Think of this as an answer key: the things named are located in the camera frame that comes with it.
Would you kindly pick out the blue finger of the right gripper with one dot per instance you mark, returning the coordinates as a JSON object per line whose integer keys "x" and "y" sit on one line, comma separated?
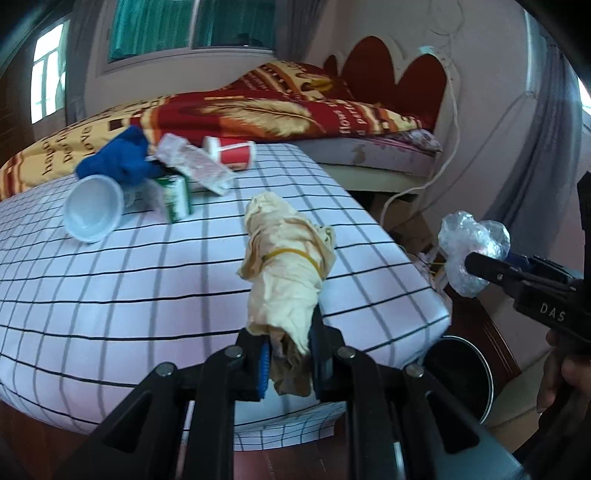
{"x": 518, "y": 261}
{"x": 492, "y": 270}

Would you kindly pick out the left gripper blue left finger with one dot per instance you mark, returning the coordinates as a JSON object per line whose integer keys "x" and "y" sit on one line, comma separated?
{"x": 261, "y": 366}

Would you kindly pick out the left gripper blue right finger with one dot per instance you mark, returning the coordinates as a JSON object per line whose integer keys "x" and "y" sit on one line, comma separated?
{"x": 324, "y": 341}

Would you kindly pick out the beige bag with rubber band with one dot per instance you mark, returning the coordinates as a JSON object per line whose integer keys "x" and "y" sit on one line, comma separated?
{"x": 287, "y": 260}

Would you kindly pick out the green white carton box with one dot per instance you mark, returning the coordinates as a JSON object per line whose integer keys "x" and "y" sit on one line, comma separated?
{"x": 170, "y": 197}

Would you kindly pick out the red white paper cup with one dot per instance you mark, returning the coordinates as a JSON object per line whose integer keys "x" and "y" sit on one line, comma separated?
{"x": 237, "y": 155}

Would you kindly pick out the white blue plastic cup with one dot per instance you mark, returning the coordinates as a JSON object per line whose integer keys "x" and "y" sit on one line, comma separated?
{"x": 93, "y": 208}

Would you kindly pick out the blue cloth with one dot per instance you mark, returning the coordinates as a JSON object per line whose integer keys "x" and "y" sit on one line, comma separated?
{"x": 123, "y": 159}

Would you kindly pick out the black round trash bin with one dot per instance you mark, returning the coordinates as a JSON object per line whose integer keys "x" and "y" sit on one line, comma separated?
{"x": 461, "y": 368}

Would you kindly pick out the person right hand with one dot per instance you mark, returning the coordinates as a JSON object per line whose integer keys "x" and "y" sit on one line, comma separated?
{"x": 560, "y": 366}

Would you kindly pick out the grey curtain right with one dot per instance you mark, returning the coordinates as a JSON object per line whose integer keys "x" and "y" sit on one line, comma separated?
{"x": 532, "y": 201}

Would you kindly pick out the grey curtain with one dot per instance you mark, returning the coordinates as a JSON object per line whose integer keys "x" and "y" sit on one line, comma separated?
{"x": 532, "y": 201}
{"x": 82, "y": 25}

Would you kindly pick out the white black grid tablecloth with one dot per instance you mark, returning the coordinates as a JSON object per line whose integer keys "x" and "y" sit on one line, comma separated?
{"x": 81, "y": 325}

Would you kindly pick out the red heart-shaped headboard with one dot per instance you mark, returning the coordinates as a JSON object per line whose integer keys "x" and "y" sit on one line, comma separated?
{"x": 368, "y": 72}

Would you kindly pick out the red yellow printed blanket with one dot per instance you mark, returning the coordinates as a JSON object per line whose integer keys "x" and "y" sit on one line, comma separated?
{"x": 276, "y": 102}

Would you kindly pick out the green curtained window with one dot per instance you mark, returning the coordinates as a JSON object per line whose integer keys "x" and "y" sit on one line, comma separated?
{"x": 143, "y": 27}

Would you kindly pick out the small bright window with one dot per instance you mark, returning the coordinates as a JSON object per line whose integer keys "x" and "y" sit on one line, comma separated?
{"x": 48, "y": 73}

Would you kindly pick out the grey curtain left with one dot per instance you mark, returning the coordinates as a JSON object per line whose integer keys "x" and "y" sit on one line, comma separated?
{"x": 82, "y": 25}

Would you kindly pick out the white bed frame with mattress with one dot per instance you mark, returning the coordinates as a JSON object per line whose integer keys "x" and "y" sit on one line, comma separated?
{"x": 384, "y": 164}

